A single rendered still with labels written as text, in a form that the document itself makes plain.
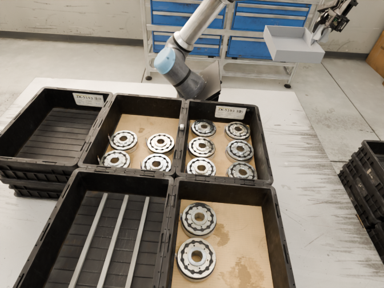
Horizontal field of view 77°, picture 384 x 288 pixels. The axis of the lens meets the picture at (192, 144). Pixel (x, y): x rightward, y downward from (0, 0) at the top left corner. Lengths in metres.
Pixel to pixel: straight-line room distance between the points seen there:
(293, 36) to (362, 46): 3.01
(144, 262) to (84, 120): 0.65
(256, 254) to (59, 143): 0.79
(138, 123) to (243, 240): 0.62
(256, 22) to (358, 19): 1.77
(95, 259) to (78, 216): 0.15
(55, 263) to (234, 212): 0.51
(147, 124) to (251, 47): 1.97
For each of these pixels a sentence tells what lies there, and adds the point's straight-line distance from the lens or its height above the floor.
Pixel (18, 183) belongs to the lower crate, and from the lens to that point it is 1.01.
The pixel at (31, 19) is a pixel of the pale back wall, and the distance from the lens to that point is 4.16.
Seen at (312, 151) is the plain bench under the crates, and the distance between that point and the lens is 1.29.
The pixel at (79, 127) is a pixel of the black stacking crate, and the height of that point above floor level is 0.83.
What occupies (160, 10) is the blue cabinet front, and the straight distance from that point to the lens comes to 2.65.
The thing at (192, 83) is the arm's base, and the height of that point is 0.90.
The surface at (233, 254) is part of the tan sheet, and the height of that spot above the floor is 0.83.
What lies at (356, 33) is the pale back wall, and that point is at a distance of 4.23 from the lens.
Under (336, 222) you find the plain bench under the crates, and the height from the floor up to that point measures 0.70.
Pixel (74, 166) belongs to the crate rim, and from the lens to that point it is 0.81.
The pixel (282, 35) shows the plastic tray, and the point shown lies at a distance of 1.40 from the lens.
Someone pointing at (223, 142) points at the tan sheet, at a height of 0.83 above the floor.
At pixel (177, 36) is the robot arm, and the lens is 1.24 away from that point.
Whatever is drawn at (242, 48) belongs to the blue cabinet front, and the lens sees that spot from 2.81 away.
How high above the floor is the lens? 1.51
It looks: 46 degrees down
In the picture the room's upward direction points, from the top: 5 degrees clockwise
